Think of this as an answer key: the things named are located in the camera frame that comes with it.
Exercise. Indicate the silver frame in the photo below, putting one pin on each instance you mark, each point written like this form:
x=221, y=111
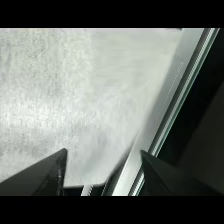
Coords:
x=173, y=100

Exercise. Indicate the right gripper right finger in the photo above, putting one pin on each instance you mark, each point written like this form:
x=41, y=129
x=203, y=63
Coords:
x=170, y=180

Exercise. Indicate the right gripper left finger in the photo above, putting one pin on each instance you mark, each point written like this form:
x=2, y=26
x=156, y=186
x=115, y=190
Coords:
x=43, y=176

